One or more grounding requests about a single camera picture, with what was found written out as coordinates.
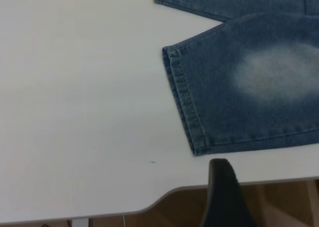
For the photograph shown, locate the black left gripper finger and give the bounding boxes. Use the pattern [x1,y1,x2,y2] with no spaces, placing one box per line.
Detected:
[201,158,262,227]

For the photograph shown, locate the blue washed denim pants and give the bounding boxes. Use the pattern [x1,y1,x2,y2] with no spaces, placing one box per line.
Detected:
[153,0,319,157]

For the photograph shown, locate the white table leg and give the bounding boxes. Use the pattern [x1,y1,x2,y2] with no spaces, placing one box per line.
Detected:
[71,218,90,227]

